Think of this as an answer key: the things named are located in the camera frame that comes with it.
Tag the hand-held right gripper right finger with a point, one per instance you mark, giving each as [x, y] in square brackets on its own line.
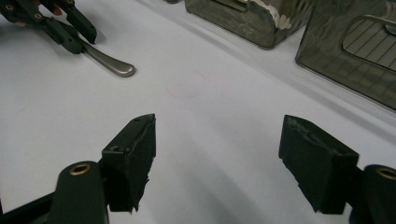
[317, 165]

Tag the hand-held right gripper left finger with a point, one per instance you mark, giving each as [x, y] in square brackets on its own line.
[130, 161]

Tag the steel table knife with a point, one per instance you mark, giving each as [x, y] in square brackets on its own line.
[112, 63]

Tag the translucent brown storage bin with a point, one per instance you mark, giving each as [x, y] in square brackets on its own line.
[323, 59]
[243, 25]

